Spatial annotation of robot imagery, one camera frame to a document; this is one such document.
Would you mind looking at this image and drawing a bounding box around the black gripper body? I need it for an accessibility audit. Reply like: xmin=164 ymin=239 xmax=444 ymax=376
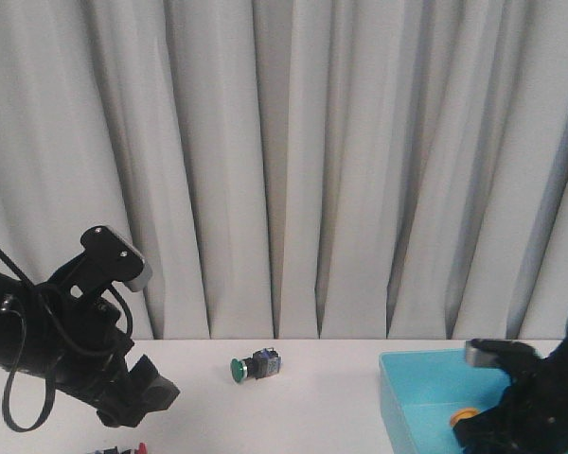
xmin=453 ymin=361 xmax=568 ymax=453
xmin=42 ymin=284 xmax=145 ymax=428

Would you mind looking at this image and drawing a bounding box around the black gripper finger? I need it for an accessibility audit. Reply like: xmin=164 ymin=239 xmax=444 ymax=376
xmin=130 ymin=355 xmax=180 ymax=410

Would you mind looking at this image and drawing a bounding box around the red push button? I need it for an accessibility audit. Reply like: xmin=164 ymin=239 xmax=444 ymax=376
xmin=88 ymin=442 xmax=149 ymax=454

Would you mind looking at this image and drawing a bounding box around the yellow mushroom push button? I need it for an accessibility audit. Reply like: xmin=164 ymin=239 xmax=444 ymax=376
xmin=449 ymin=407 xmax=480 ymax=428

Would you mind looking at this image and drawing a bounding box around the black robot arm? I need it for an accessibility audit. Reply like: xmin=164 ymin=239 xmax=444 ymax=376
xmin=453 ymin=320 xmax=568 ymax=453
xmin=0 ymin=272 xmax=180 ymax=431

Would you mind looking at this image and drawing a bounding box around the light blue plastic box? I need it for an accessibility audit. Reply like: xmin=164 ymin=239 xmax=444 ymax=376
xmin=378 ymin=347 xmax=568 ymax=454

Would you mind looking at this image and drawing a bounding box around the green push button far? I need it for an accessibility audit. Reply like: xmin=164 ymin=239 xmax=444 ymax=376
xmin=230 ymin=348 xmax=282 ymax=383

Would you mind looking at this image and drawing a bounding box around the grey pleated curtain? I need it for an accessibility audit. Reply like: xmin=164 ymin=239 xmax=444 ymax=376
xmin=0 ymin=1 xmax=568 ymax=340

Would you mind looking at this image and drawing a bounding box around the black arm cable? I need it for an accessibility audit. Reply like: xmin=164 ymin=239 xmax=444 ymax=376
xmin=0 ymin=234 xmax=134 ymax=432

